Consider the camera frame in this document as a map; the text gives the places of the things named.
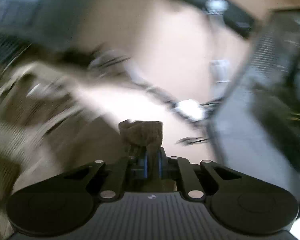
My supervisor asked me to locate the brown polka dot knit sweater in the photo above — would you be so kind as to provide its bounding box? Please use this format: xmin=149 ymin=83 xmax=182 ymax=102
xmin=119 ymin=120 xmax=163 ymax=179

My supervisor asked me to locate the black computer monitor right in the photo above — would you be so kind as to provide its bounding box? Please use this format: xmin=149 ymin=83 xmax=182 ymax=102
xmin=208 ymin=8 xmax=300 ymax=200

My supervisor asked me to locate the white cable tie wrap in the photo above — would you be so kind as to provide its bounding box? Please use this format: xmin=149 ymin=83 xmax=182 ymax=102
xmin=175 ymin=99 xmax=206 ymax=122

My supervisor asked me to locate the black cable bundle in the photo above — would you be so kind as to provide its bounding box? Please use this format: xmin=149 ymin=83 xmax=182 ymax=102
xmin=90 ymin=49 xmax=216 ymax=145

